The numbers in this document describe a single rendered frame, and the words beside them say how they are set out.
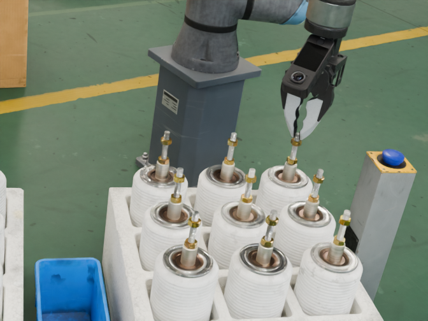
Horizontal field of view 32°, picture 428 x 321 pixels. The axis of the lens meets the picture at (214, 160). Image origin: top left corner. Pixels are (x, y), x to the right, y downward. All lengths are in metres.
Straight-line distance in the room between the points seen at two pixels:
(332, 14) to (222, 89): 0.48
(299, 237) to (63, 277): 0.41
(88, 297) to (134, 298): 0.22
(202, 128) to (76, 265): 0.49
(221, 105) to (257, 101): 0.60
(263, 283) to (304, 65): 0.36
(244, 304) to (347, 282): 0.16
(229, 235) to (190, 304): 0.16
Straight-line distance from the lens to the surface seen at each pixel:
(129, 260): 1.22
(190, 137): 1.66
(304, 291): 1.20
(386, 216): 1.41
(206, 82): 1.58
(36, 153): 1.84
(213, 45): 1.60
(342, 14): 1.23
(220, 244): 1.24
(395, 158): 1.36
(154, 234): 1.19
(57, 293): 1.35
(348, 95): 2.42
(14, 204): 1.34
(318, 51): 1.24
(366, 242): 1.43
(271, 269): 1.13
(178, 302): 1.11
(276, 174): 1.37
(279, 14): 1.61
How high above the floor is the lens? 0.93
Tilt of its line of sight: 30 degrees down
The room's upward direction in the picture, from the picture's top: 10 degrees clockwise
